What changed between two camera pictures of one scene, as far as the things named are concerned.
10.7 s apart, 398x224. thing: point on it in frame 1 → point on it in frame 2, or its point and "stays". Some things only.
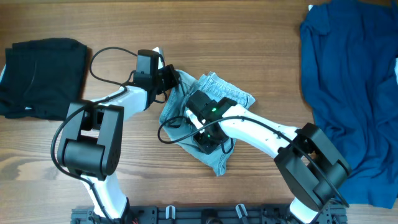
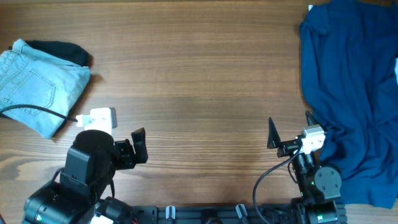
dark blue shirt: [349, 50] stays
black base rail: [220, 214] stays
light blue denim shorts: [178, 126] → [29, 76]
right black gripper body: [204, 140] → [288, 147]
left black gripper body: [166, 76] → [127, 155]
